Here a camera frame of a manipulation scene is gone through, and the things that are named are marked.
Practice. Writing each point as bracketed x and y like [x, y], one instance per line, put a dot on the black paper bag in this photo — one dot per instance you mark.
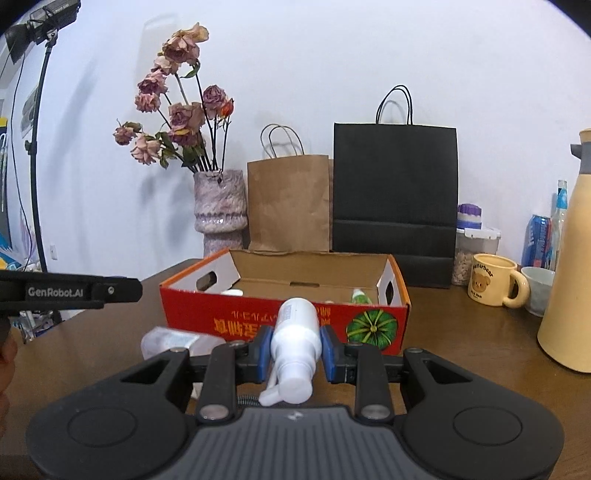
[395, 184]

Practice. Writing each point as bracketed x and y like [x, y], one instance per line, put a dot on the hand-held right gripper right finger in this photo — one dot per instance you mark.
[328, 355]

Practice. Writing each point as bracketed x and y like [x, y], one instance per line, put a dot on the wall picture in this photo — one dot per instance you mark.
[30, 110]

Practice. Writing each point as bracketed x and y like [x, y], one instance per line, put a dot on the yellow bear mug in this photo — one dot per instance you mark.
[489, 281]

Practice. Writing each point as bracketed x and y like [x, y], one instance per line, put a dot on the red cardboard box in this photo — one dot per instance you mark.
[194, 309]

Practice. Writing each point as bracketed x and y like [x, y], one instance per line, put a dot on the blue drink can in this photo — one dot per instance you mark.
[535, 240]

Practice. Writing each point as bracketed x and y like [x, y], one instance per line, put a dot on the brown paper bag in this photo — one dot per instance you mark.
[288, 203]

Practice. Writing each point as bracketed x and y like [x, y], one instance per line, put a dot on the white spray bottle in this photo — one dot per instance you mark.
[295, 341]

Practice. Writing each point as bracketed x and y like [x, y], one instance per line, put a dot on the clear food jar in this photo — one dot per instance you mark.
[461, 263]

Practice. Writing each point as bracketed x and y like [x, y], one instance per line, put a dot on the dried rose bouquet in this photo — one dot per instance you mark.
[182, 115]

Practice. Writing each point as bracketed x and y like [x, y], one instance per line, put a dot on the black light stand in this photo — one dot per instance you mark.
[36, 184]

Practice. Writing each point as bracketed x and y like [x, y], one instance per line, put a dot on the clear bottle blue cap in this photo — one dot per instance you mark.
[559, 221]

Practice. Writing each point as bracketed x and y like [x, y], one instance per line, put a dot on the yellow thermos jug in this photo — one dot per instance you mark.
[570, 300]

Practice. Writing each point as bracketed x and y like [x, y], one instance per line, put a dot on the small white cup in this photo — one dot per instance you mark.
[538, 290]

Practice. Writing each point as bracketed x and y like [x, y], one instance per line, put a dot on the green spray bottle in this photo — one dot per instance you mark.
[361, 297]

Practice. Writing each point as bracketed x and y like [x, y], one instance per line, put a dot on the black studio light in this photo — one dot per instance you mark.
[41, 23]

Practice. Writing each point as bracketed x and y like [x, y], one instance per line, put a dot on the person's left hand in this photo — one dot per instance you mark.
[7, 355]

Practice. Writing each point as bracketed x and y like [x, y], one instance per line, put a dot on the clear cotton swab box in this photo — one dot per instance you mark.
[175, 339]

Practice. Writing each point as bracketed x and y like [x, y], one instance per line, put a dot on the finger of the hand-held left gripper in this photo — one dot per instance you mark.
[122, 290]

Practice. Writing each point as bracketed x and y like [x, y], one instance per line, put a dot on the purple white small container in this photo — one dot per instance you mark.
[469, 217]

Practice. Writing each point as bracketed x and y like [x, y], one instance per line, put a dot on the pink marbled vase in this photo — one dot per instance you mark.
[219, 203]

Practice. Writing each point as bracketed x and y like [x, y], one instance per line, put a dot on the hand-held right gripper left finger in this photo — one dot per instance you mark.
[262, 355]

